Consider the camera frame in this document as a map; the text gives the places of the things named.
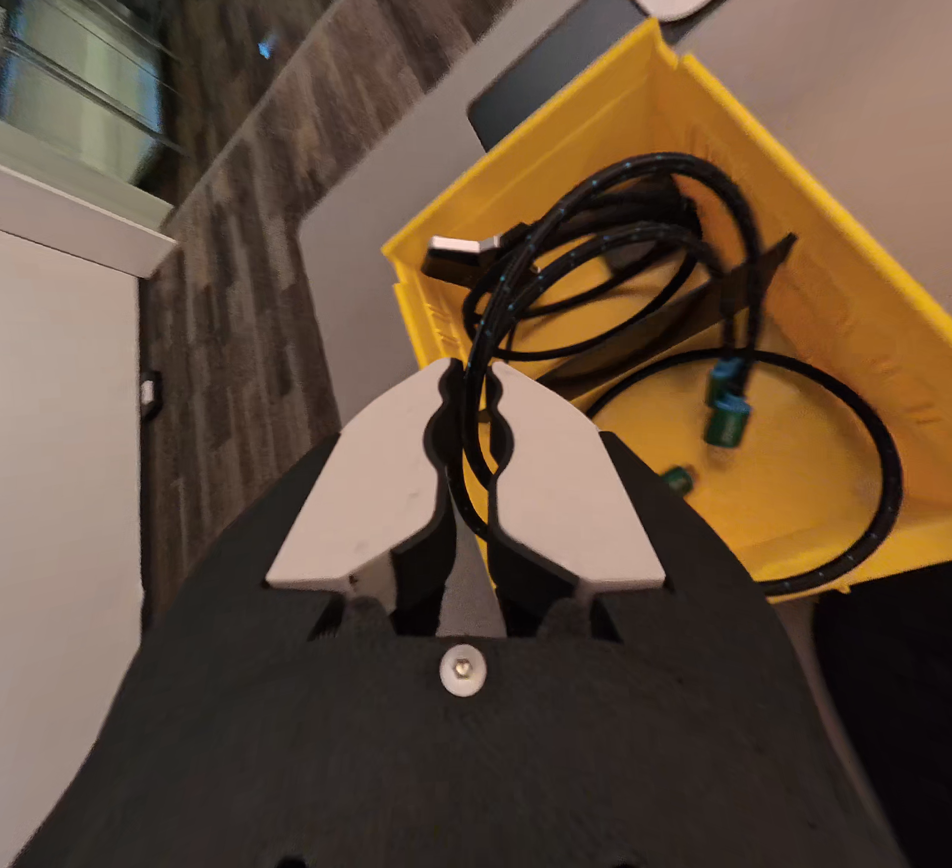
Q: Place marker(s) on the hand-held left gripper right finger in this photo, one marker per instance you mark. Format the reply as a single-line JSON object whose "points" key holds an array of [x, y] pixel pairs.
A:
{"points": [[573, 503]]}

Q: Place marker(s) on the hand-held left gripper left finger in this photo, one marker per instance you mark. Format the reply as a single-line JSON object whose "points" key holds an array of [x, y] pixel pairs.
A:
{"points": [[364, 496]]}

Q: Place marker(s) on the grey hdmi hub silver edge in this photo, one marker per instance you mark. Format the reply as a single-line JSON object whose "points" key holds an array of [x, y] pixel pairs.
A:
{"points": [[455, 247]]}

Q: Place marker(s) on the yellow plastic bin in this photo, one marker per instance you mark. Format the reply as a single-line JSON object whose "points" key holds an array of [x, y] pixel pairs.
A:
{"points": [[818, 302]]}

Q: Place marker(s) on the black bin divider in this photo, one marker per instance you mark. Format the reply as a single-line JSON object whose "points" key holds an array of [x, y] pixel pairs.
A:
{"points": [[669, 332]]}

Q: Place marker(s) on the white cabinet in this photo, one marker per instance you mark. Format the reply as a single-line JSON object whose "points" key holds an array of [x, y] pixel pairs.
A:
{"points": [[67, 436]]}

